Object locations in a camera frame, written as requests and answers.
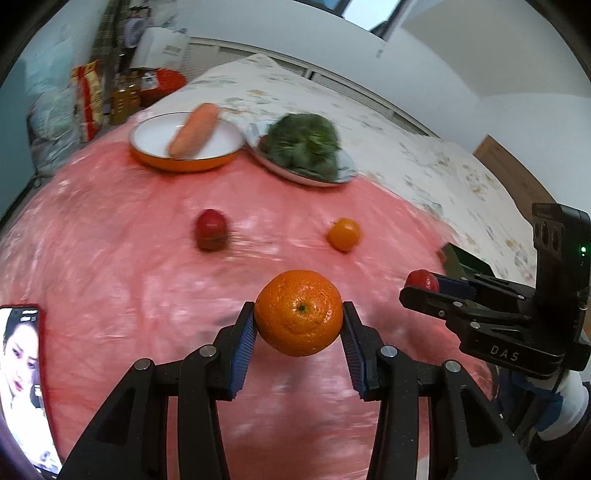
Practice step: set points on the plaid coat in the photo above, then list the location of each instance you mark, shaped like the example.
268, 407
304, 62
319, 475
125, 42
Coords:
107, 27

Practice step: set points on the smartphone in red case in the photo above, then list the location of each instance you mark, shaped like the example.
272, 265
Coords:
21, 383

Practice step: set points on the white striped plate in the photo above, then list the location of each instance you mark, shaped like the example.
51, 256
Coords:
346, 173

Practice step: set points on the red bag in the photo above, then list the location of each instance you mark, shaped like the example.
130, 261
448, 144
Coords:
161, 83

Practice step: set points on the clear plastic bag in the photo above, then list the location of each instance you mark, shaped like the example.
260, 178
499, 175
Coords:
53, 129

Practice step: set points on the wooden headboard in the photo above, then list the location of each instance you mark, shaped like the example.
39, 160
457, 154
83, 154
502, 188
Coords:
512, 170

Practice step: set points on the white cardboard box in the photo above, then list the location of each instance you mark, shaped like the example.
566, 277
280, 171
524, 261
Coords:
164, 48

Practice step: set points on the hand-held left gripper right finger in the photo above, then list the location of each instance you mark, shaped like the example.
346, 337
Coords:
353, 350

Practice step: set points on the small orange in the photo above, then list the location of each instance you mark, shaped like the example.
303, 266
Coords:
344, 234

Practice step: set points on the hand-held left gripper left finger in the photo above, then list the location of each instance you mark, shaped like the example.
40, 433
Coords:
244, 350

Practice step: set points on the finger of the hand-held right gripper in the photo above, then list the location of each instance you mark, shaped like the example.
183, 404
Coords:
455, 285
443, 309

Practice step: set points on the carrot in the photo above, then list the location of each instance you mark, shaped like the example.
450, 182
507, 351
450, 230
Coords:
194, 130

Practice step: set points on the small desk fan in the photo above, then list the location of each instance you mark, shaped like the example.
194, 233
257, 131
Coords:
134, 33

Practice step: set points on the green tray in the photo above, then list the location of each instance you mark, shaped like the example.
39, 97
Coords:
464, 264

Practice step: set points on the window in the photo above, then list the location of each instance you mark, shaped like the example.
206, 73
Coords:
364, 11

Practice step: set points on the orange yellow rice bag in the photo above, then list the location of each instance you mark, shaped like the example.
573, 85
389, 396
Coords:
87, 99

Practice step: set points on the red plastic sheet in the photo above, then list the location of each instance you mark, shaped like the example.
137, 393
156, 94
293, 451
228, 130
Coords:
115, 277

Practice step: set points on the small red apple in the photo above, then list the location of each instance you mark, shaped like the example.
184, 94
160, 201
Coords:
420, 279
211, 229

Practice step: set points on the large orange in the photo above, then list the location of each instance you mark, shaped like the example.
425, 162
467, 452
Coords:
299, 311

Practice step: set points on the light blue plastic bag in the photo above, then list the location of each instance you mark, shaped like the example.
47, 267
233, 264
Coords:
46, 62

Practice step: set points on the green leafy vegetable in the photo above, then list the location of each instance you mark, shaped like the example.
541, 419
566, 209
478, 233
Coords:
302, 143

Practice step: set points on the orange rimmed plate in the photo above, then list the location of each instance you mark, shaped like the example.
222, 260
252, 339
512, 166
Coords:
152, 143

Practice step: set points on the cooking oil bottle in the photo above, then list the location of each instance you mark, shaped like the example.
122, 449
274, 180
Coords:
119, 104
134, 92

